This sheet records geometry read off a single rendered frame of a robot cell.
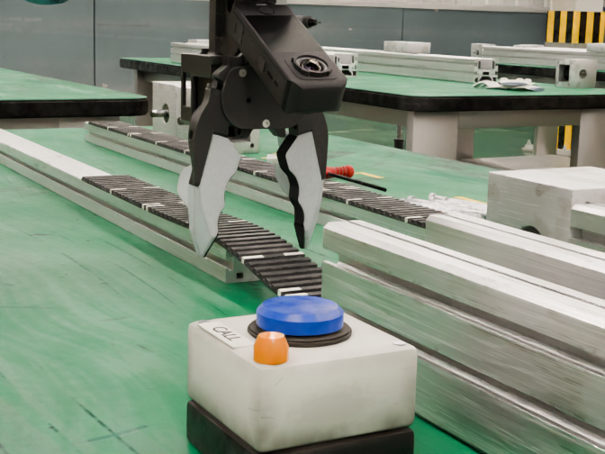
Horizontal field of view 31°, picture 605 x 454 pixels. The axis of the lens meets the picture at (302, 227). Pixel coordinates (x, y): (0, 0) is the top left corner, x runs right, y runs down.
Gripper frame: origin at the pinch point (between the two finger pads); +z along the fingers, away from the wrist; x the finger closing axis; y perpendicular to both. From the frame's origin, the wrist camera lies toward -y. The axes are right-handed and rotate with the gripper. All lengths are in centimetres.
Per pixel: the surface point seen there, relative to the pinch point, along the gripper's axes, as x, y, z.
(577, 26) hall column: -551, 569, -17
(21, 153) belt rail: 2, 63, 1
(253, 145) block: -36, 75, 2
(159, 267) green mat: 4.7, 8.3, 3.5
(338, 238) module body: 5.0, -20.2, -4.4
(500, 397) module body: 4.9, -35.2, 0.2
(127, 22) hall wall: -374, 1081, -6
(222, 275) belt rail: 2.0, 2.0, 2.9
